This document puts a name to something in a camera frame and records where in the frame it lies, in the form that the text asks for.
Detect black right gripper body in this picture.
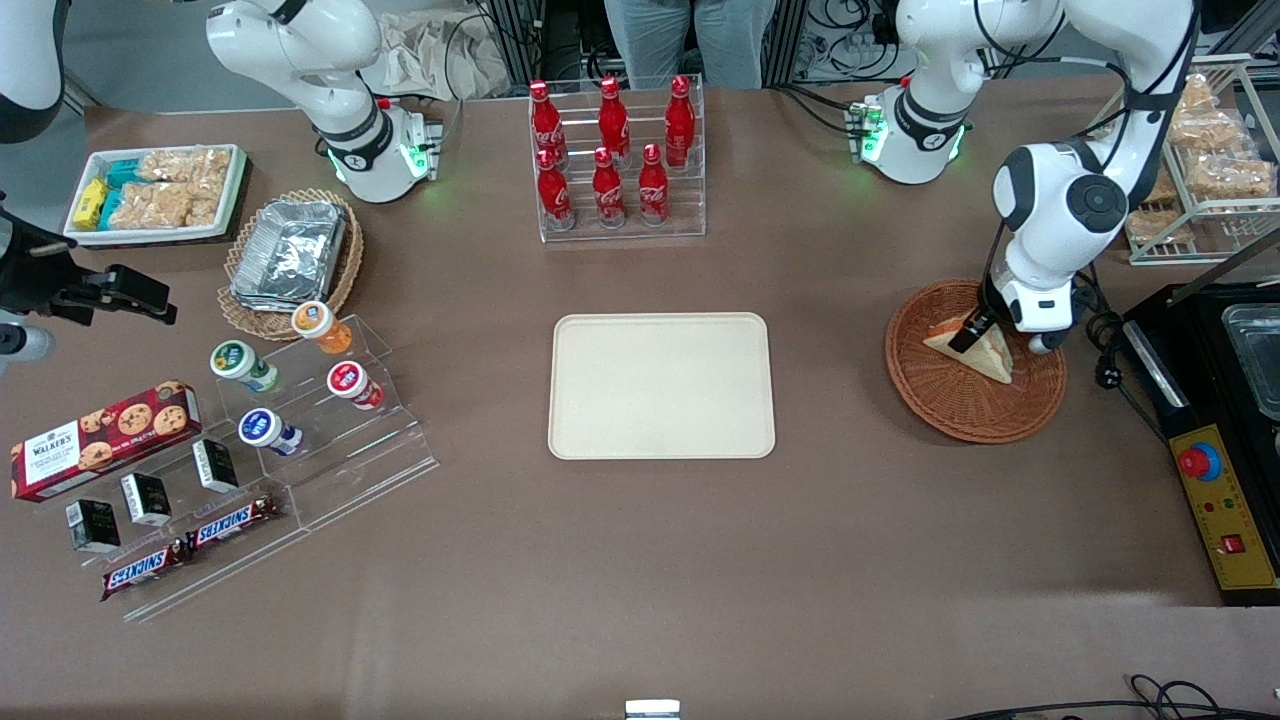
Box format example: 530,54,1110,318
0,196,91,321

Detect triangular sandwich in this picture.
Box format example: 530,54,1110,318
922,318,1014,386

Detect round brown wicker basket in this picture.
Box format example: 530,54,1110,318
885,278,1068,444

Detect oval light wicker basket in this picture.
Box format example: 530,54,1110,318
218,188,364,343

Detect white rectangular snack tray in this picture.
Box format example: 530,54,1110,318
63,143,249,248

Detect aluminium foil tray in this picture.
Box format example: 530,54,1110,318
230,200,348,309

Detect cream rectangular plastic tray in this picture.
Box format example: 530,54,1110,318
548,312,777,461

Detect clear bag of rice crackers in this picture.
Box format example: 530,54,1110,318
138,148,233,199
110,183,196,231

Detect yellow snack packet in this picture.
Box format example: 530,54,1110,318
72,178,109,229

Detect green lid yogurt cup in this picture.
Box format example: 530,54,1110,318
210,340,281,393

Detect red Walkers cookie box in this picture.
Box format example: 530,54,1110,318
10,380,203,503

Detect orange lid yogurt cup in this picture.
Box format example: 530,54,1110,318
291,301,354,356

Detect blue lid yogurt cup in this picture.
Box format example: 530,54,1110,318
238,408,304,457

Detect grey metal bar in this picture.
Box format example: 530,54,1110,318
1168,228,1280,306

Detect small black box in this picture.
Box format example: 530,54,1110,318
66,499,122,554
192,439,240,494
120,472,173,527

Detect black countertop appliance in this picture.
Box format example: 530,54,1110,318
1120,280,1280,608

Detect clear glass pan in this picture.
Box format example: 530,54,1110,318
1222,303,1280,421

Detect red emergency stop button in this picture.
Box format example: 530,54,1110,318
1177,440,1223,483

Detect red lid yogurt cup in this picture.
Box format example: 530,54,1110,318
327,361,385,411

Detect Snickers chocolate bar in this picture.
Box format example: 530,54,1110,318
185,495,284,551
100,540,193,602

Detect yellow control panel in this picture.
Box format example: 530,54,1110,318
1170,424,1280,593

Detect stepped clear acrylic stand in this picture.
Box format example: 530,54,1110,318
195,313,441,533

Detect clear acrylic bottle rack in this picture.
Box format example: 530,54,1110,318
528,75,707,244

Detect low clear acrylic stand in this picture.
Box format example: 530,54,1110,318
40,440,313,623

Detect red cola bottle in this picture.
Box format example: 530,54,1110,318
592,147,627,229
598,77,631,161
638,143,671,226
537,148,576,231
529,80,566,166
665,75,696,169

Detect crumpled beige paper bag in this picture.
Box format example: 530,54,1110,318
380,10,513,101

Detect person in blue jeans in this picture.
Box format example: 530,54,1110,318
605,0,776,89

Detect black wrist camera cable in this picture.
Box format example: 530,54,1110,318
975,0,1201,313

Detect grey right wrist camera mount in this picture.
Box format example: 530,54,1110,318
0,325,53,364

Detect black power cable with plug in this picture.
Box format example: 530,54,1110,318
1075,285,1171,441

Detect silver appliance handle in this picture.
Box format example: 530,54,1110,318
1125,320,1188,409

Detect white wire shelf rack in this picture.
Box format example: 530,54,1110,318
1100,55,1280,266

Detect tangled black background cables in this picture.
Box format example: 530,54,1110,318
800,0,901,83

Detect thin black floor cable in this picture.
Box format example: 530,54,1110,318
945,675,1280,720

